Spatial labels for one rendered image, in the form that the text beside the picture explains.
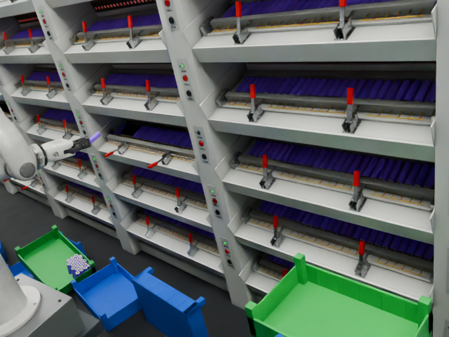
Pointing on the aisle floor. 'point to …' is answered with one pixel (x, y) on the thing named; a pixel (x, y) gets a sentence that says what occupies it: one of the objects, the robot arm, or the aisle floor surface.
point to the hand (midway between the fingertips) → (82, 143)
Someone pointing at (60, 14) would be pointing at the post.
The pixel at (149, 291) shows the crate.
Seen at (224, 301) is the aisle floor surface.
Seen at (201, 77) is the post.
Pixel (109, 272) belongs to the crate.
